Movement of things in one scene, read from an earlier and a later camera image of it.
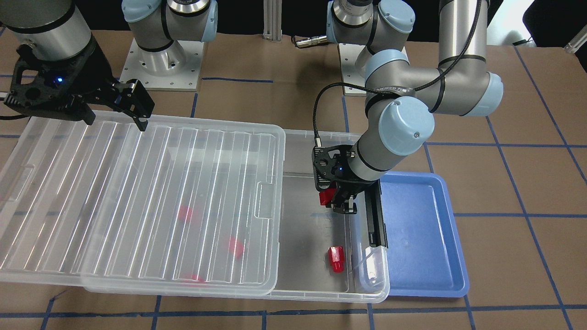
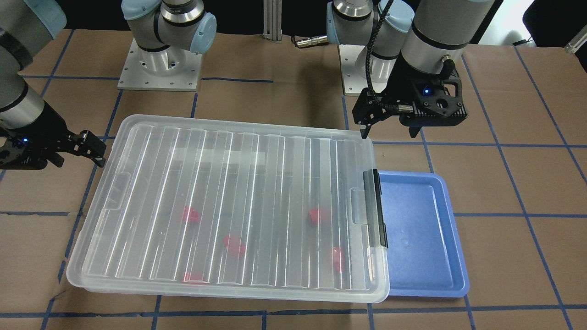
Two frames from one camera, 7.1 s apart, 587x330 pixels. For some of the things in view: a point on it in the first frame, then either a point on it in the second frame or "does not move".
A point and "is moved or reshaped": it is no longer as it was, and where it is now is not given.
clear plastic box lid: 181,208 is moved or reshaped
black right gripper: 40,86 to 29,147
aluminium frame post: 272,20 does not move
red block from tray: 326,196 to 315,214
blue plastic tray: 426,249 does not move
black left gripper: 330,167 to 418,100
